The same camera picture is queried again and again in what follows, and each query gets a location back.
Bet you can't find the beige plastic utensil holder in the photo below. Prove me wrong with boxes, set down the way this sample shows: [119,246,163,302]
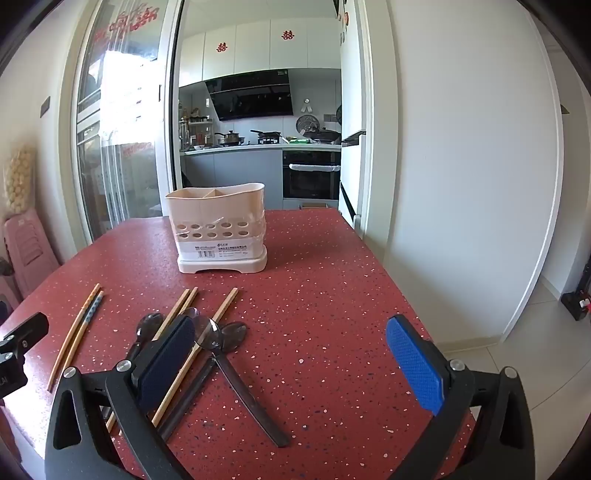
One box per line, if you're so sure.
[165,182,269,274]

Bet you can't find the grey lower kitchen cabinets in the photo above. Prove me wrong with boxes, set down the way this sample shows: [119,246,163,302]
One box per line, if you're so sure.
[180,148,283,210]

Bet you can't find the kitchen spice rack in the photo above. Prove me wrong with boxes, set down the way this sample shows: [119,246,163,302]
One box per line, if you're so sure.
[181,108,216,149]

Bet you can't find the black device on floor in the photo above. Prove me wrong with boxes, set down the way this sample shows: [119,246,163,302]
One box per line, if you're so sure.
[560,286,591,322]

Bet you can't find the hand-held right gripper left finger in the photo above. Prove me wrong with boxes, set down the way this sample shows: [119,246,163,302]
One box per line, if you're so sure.
[44,315,197,480]

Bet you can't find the white upper kitchen cabinets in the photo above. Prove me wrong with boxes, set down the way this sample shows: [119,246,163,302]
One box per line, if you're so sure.
[179,18,342,88]

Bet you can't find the black wok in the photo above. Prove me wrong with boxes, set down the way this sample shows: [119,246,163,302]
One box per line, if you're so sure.
[302,128,342,143]

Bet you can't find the bag of pale balls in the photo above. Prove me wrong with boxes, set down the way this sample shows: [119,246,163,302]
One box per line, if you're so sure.
[4,145,38,215]

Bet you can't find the white refrigerator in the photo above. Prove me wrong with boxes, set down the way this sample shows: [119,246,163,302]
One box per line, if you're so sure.
[337,0,375,232]

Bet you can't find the sliding glass door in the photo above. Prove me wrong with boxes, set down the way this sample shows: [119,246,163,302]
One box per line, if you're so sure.
[76,0,184,241]

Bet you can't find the black range hood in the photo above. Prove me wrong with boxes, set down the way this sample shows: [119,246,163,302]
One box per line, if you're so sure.
[204,69,295,121]

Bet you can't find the pink plastic stool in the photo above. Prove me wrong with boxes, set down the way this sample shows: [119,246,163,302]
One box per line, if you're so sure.
[2,208,61,301]

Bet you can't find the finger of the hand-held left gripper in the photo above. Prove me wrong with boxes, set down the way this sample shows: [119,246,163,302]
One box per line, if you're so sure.
[0,312,49,357]

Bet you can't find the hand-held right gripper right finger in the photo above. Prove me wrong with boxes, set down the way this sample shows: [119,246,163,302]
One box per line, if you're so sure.
[385,315,536,480]

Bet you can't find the black built-in oven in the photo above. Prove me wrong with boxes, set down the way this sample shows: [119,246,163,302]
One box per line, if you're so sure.
[282,150,342,200]

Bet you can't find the red window decal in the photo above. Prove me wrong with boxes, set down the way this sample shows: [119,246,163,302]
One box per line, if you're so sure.
[91,7,158,44]

